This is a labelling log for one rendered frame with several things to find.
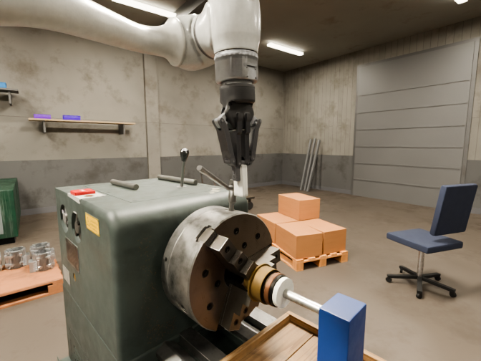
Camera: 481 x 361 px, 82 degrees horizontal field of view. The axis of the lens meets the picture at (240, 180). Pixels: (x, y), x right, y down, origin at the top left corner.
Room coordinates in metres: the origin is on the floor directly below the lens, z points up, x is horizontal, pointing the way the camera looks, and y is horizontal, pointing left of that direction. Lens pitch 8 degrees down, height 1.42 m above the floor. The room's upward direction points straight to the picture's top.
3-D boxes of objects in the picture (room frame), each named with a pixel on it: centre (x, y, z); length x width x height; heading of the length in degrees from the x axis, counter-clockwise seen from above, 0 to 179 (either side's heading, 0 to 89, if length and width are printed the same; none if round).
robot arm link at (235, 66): (0.60, 0.01, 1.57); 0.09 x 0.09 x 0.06
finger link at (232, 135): (0.59, 0.01, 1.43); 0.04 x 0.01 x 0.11; 45
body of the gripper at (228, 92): (0.60, 0.01, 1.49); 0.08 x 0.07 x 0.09; 135
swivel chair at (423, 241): (2.61, -1.82, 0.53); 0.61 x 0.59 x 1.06; 39
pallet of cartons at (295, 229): (3.56, -0.76, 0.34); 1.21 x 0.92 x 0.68; 33
